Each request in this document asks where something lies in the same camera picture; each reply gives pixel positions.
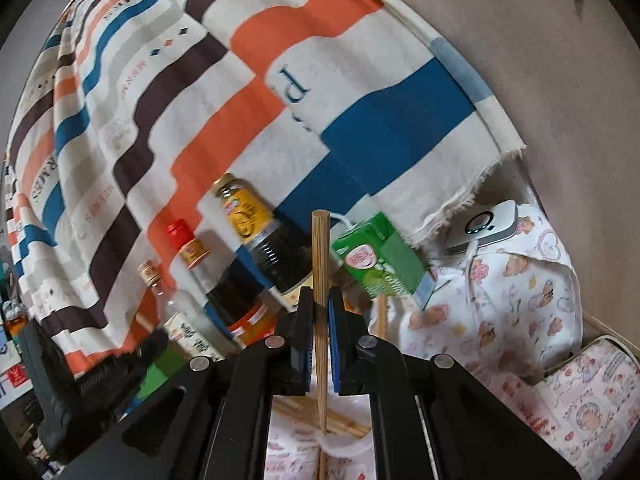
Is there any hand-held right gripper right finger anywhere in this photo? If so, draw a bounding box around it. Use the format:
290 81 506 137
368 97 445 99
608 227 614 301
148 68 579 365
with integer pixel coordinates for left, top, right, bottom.
327 287 581 480

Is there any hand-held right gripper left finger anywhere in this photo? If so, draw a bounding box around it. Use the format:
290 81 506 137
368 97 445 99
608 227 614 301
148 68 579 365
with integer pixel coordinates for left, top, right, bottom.
60 287 316 480

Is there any clear plastic cup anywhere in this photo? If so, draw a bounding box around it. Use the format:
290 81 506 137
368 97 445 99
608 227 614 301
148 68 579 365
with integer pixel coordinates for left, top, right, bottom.
317 432 373 460

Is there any dark sauce bottle orange label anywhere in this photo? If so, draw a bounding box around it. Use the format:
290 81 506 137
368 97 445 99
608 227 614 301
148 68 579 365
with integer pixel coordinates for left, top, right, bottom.
166 220 273 348

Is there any small amber bottle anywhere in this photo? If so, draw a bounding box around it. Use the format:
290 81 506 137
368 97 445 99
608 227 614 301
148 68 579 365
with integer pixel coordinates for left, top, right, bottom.
2 300 31 346

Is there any green drink carton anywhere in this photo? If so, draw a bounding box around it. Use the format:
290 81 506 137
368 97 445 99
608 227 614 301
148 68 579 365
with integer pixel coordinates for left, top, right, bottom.
331 211 431 297

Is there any dark sauce bottle yellow label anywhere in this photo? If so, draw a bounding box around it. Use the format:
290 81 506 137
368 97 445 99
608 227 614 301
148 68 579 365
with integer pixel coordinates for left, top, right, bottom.
210 173 313 295

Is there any clear bottle white label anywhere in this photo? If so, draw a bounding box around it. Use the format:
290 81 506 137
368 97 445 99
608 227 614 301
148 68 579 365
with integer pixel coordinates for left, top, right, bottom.
137 260 226 361

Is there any white cartoon printed cloth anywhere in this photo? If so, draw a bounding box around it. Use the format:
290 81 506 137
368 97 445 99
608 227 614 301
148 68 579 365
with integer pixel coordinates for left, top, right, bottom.
395 202 585 386

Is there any white electronic device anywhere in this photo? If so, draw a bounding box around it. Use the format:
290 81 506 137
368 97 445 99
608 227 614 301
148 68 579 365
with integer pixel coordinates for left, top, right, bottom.
446 200 518 256

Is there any red printed tablecloth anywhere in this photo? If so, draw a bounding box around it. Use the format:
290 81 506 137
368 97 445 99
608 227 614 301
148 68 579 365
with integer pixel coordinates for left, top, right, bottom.
265 337 638 480

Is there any striped cloth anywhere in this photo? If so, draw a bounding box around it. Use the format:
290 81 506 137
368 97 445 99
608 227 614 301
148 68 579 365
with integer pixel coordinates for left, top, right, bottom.
2 0 528 378

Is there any white cable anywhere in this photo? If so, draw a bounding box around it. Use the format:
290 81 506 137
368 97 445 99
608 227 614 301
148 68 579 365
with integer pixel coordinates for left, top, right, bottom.
422 240 481 311

